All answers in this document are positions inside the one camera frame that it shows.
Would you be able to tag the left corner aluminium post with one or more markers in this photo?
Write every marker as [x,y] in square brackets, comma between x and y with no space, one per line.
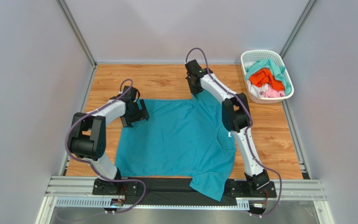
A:
[64,7]

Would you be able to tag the aluminium front rail frame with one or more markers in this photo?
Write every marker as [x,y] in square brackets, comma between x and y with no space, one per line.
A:
[76,191]

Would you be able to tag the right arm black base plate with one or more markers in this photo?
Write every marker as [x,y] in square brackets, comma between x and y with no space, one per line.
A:
[241,188]

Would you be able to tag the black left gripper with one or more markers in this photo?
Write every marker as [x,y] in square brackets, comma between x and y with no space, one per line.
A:
[142,114]

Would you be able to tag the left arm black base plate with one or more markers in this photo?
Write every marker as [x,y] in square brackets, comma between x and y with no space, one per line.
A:
[102,187]

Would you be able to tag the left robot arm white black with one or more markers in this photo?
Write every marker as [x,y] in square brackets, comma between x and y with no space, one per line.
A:
[86,140]

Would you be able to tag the teal t shirt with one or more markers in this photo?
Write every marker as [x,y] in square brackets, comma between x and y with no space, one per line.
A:
[181,138]

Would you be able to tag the right corner aluminium post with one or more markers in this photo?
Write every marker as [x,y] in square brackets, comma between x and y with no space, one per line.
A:
[298,27]

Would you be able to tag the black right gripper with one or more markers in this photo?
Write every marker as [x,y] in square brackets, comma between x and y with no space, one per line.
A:
[195,87]

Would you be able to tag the white shirt in basket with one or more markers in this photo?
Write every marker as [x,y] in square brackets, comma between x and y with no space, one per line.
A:
[257,91]

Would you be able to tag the corner aluminium post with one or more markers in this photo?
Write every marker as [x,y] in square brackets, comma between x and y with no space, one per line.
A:
[298,27]
[64,7]

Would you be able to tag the light teal shirt in basket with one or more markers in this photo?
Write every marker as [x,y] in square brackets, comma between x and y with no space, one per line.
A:
[278,71]

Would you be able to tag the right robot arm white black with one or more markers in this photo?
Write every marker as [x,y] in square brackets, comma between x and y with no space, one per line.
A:
[235,118]

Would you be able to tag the orange shirt in basket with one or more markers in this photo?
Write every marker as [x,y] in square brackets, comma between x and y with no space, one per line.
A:
[264,76]

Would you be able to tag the pink shirt in basket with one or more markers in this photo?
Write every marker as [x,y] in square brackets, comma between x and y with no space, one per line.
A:
[269,92]

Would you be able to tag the white plastic laundry basket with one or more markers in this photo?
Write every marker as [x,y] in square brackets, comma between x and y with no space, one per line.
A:
[250,57]

